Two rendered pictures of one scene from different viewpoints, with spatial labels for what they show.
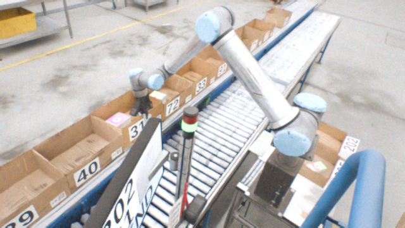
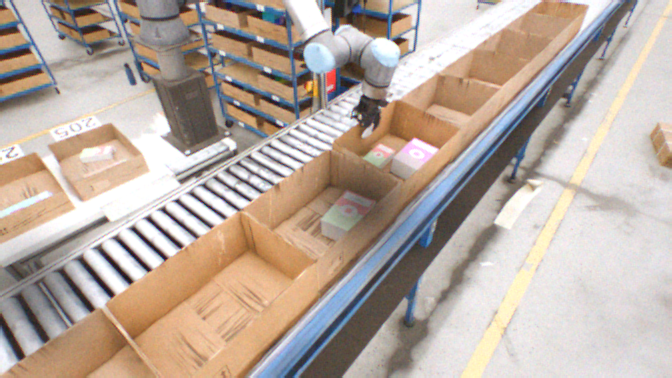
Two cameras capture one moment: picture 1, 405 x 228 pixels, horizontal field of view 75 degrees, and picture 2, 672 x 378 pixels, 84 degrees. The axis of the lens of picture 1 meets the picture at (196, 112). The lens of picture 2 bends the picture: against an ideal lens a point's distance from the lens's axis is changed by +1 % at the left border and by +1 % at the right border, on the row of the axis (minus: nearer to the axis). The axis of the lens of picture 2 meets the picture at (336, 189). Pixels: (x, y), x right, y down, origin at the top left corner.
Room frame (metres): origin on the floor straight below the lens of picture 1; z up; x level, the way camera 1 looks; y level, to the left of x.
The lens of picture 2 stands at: (2.50, 0.48, 1.78)
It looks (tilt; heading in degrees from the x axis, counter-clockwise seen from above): 41 degrees down; 192
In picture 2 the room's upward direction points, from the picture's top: 1 degrees counter-clockwise
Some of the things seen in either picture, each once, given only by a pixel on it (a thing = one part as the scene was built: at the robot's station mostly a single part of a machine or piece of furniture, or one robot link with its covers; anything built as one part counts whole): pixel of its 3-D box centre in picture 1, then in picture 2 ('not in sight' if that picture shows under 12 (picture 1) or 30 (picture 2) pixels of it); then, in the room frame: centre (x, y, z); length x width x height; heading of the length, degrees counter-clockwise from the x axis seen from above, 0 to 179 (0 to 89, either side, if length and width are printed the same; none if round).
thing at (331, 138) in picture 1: (317, 135); (16, 194); (1.67, -1.01, 0.80); 0.38 x 0.28 x 0.10; 57
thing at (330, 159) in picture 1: (306, 158); (98, 158); (1.39, -0.85, 0.80); 0.38 x 0.28 x 0.10; 56
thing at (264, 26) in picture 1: (258, 30); not in sight; (3.44, -0.66, 0.96); 0.39 x 0.29 x 0.17; 152
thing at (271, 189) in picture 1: (277, 177); (187, 107); (1.07, -0.55, 0.91); 0.26 x 0.26 x 0.33; 58
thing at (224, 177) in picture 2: (204, 146); (257, 197); (1.44, -0.09, 0.72); 0.52 x 0.05 x 0.05; 62
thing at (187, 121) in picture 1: (190, 120); not in sight; (0.67, 0.02, 1.62); 0.05 x 0.05 x 0.06
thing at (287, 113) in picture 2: not in sight; (292, 104); (0.03, -0.39, 0.39); 0.40 x 0.30 x 0.10; 62
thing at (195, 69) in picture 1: (192, 76); (222, 302); (2.06, 0.09, 0.96); 0.39 x 0.29 x 0.17; 152
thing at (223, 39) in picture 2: not in sight; (244, 39); (-0.19, -0.79, 0.79); 0.40 x 0.30 x 0.10; 63
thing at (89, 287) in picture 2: (240, 107); (103, 304); (2.01, -0.40, 0.72); 0.52 x 0.05 x 0.05; 62
